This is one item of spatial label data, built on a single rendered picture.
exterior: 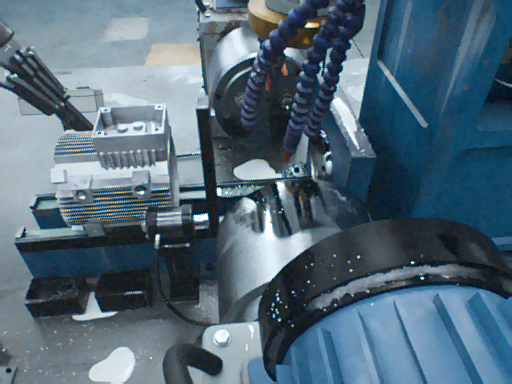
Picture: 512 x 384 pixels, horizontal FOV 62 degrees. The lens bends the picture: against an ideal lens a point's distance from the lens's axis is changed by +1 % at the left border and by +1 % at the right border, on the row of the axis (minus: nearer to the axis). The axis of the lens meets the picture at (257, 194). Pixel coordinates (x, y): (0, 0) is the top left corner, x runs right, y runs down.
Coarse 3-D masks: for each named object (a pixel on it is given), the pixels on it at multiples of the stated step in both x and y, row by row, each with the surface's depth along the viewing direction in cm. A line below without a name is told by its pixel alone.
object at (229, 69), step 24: (216, 48) 106; (240, 48) 96; (288, 48) 98; (216, 72) 98; (240, 72) 95; (288, 72) 96; (216, 96) 97; (240, 96) 96; (264, 96) 99; (288, 96) 97; (216, 120) 102; (240, 120) 102; (264, 120) 103; (288, 120) 104; (264, 144) 108
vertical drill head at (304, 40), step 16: (256, 0) 66; (272, 0) 62; (288, 0) 60; (336, 0) 61; (256, 16) 62; (272, 16) 61; (320, 16) 61; (256, 32) 64; (304, 32) 60; (320, 32) 60; (304, 48) 62
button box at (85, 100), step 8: (72, 96) 97; (80, 96) 98; (88, 96) 98; (96, 96) 99; (24, 104) 97; (72, 104) 98; (80, 104) 98; (88, 104) 98; (96, 104) 98; (24, 112) 97; (32, 112) 98; (40, 112) 98; (80, 112) 99; (88, 112) 99
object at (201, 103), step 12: (204, 108) 59; (204, 120) 60; (204, 132) 62; (204, 144) 63; (204, 156) 65; (204, 168) 66; (204, 180) 68; (216, 180) 69; (216, 192) 70; (216, 204) 71; (216, 216) 73; (216, 228) 75
